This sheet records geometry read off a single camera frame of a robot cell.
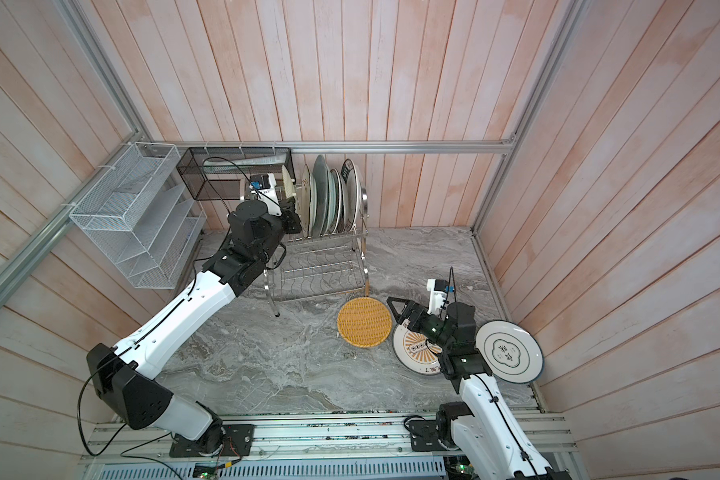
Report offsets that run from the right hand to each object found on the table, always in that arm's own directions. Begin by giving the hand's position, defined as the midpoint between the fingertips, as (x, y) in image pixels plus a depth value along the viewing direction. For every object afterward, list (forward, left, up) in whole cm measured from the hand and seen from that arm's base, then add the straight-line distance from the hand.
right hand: (397, 303), depth 78 cm
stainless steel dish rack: (+24, +23, -16) cm, 36 cm away
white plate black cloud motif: (-6, -36, -19) cm, 41 cm away
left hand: (+15, +26, +21) cm, 37 cm away
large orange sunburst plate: (-6, -7, -18) cm, 20 cm away
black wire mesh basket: (+48, +60, +7) cm, 77 cm away
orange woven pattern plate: (+4, +9, -19) cm, 21 cm away
